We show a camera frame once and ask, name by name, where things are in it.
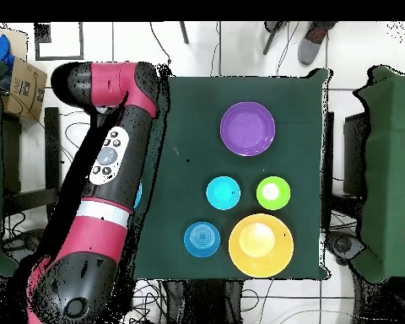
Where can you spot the large blue bowl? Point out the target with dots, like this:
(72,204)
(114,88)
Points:
(139,195)

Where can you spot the person's foot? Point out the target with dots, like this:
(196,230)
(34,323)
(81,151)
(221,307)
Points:
(310,47)

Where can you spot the large orange bowl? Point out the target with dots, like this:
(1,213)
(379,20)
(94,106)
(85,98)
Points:
(243,260)

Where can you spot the dark green table cloth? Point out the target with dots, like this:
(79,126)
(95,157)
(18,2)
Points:
(195,101)

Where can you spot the small green ribbed bowl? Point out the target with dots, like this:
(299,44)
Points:
(280,199)

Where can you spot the plain cardboard box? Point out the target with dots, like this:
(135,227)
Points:
(18,44)

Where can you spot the blue bag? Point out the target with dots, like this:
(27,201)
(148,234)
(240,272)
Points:
(0,47)

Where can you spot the black tripod stand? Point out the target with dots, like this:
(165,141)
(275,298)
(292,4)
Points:
(271,38)

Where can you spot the black pedestal foot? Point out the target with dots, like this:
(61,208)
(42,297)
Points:
(344,244)
(20,243)

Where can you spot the printed cardboard box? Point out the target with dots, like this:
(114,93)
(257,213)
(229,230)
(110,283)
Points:
(23,91)

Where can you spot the medium blue bowl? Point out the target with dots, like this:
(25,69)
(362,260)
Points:
(201,239)

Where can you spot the black square floor frame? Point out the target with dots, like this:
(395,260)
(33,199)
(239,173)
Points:
(59,58)

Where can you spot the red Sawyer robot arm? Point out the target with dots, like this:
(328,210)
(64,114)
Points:
(94,236)

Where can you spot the wide purple bowl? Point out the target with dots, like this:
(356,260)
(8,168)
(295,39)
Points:
(247,129)

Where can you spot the black bench frame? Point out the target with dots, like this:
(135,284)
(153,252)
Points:
(52,135)

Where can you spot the small light blue ribbed bowl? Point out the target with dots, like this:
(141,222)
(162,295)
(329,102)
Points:
(222,193)

